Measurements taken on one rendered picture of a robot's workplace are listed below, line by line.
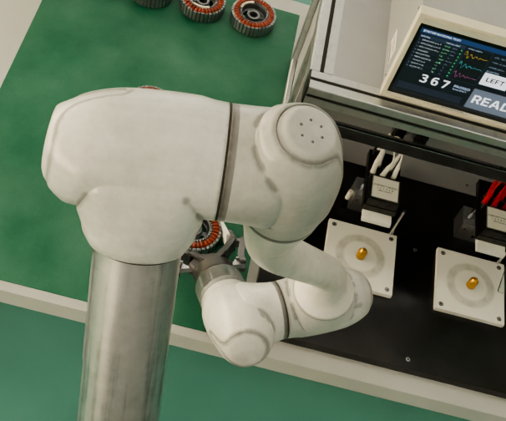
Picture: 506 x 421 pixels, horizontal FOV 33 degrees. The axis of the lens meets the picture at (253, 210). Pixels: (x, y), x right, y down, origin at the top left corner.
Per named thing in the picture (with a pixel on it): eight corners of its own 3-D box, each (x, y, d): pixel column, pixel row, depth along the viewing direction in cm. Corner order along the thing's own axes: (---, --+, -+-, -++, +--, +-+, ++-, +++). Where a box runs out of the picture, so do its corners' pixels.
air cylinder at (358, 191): (380, 217, 185) (388, 203, 180) (346, 209, 184) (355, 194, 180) (382, 199, 188) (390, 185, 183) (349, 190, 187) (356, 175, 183)
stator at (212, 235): (223, 256, 173) (226, 247, 170) (169, 260, 170) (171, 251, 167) (214, 210, 179) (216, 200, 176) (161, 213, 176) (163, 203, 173)
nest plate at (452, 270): (502, 327, 175) (504, 325, 174) (432, 310, 174) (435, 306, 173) (501, 266, 184) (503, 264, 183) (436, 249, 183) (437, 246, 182)
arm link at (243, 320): (199, 331, 152) (270, 316, 155) (220, 384, 139) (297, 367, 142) (194, 280, 147) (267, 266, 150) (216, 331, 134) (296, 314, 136)
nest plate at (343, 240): (390, 298, 174) (392, 296, 173) (319, 280, 173) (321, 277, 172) (395, 238, 182) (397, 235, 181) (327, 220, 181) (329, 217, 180)
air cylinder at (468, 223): (485, 246, 187) (496, 232, 182) (452, 237, 186) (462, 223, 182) (485, 227, 190) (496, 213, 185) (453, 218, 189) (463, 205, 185)
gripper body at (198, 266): (194, 302, 156) (184, 276, 164) (239, 298, 158) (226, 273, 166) (196, 266, 153) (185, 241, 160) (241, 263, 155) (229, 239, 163)
